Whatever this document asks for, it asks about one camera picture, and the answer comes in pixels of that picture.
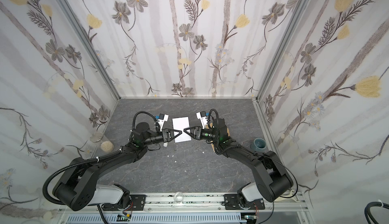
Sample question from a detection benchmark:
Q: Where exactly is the blue bordered floral letter paper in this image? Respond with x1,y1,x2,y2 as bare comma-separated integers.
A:
172,117,191,143

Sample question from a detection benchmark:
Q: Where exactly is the tan paper envelope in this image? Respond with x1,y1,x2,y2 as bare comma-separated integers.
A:
205,123,231,155

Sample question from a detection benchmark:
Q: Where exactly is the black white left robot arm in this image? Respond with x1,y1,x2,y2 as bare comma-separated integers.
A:
42,122,182,211

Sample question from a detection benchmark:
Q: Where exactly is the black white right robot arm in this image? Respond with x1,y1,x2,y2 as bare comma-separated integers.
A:
183,119,294,208

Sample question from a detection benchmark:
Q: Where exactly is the beige round ball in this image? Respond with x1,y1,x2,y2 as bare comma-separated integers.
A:
100,141,114,153

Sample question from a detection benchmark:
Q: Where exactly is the teal ceramic cup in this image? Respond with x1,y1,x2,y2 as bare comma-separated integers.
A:
250,138,268,152

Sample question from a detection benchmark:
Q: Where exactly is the clear glass dome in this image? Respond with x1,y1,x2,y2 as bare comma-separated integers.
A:
173,192,184,204

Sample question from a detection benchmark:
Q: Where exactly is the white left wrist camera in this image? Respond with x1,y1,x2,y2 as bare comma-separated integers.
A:
156,114,169,130

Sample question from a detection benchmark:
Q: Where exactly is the white vented cable duct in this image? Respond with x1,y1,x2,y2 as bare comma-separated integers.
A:
65,213,247,224

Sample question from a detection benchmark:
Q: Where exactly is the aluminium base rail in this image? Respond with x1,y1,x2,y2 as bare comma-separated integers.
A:
57,192,309,215

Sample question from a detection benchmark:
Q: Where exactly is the black corrugated cable bundle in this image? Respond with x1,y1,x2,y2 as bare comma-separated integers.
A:
364,201,389,224

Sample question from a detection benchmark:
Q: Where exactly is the aluminium corner frame post left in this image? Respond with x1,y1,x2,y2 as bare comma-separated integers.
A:
56,0,121,100

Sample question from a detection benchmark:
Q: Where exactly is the aluminium corner frame post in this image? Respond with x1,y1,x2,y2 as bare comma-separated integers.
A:
255,0,310,102
56,0,121,100

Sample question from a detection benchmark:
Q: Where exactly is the aluminium corner frame post right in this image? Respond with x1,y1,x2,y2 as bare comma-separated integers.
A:
255,0,310,102

